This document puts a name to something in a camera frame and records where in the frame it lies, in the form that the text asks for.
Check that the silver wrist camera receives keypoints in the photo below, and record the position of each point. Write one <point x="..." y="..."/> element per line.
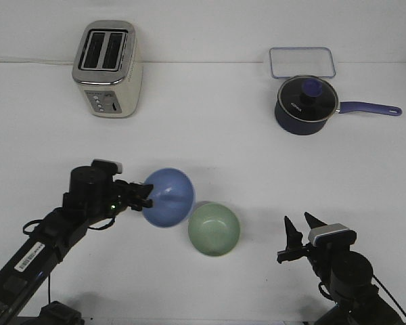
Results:
<point x="331" y="233"/>
<point x="108" y="166"/>

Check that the cream and silver toaster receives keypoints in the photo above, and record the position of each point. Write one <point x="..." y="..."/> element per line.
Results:
<point x="108" y="68"/>

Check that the green bowl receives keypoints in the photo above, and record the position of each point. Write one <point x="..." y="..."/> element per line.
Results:
<point x="213" y="229"/>

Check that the blue bowl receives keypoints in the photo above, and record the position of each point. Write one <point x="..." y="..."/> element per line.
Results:
<point x="173" y="197"/>

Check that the dark blue saucepan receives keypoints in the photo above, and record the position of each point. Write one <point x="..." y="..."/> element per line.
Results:
<point x="299" y="122"/>

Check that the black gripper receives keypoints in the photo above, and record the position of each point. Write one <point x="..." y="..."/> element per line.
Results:
<point x="94" y="193"/>
<point x="295" y="249"/>

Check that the glass pot lid blue knob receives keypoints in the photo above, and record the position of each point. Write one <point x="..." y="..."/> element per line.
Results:
<point x="308" y="98"/>

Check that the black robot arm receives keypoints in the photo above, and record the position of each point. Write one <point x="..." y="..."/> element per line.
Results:
<point x="46" y="247"/>
<point x="346" y="277"/>

